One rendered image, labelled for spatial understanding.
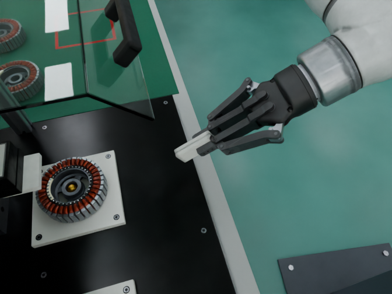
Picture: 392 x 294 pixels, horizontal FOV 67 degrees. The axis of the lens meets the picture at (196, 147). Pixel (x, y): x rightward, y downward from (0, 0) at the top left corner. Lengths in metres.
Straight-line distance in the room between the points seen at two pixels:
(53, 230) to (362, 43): 0.54
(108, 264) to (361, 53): 0.48
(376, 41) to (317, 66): 0.07
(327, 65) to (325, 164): 1.18
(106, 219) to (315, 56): 0.41
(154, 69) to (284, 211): 0.91
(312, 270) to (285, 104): 0.98
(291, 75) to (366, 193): 1.20
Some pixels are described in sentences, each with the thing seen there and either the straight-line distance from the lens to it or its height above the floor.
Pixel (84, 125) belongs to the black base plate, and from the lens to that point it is 0.67.
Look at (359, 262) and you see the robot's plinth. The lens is 1.44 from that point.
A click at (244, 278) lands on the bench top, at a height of 0.75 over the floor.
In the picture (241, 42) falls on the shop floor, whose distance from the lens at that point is 2.13.
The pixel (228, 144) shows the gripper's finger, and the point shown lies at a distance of 0.47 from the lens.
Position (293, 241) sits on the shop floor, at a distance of 1.38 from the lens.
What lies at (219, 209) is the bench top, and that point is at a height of 0.75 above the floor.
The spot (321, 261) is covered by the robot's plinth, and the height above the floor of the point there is 0.02.
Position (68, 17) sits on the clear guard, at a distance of 0.40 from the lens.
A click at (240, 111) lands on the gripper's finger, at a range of 0.49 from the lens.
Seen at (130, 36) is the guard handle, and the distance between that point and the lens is 0.35.
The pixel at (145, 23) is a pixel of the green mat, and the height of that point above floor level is 0.75.
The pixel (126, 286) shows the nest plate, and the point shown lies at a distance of 0.50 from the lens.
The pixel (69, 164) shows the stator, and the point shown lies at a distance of 0.56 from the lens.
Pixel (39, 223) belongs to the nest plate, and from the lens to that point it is 0.57.
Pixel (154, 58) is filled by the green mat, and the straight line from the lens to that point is 0.82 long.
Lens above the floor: 1.27
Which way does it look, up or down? 56 degrees down
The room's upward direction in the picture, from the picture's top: straight up
